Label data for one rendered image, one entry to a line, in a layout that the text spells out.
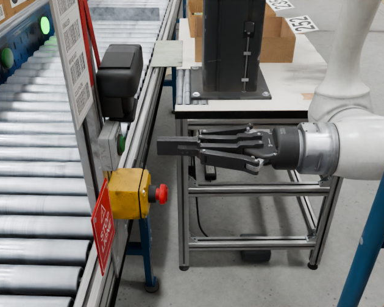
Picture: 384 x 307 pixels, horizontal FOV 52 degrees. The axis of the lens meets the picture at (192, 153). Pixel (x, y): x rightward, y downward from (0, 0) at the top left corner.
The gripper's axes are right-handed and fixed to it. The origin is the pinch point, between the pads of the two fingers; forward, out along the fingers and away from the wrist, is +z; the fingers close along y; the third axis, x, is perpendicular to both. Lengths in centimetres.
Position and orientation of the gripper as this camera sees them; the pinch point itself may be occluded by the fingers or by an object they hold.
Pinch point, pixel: (177, 145)
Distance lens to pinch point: 67.7
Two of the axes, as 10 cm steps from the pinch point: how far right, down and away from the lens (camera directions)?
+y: -0.3, 5.6, -8.2
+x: 0.0, 8.2, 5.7
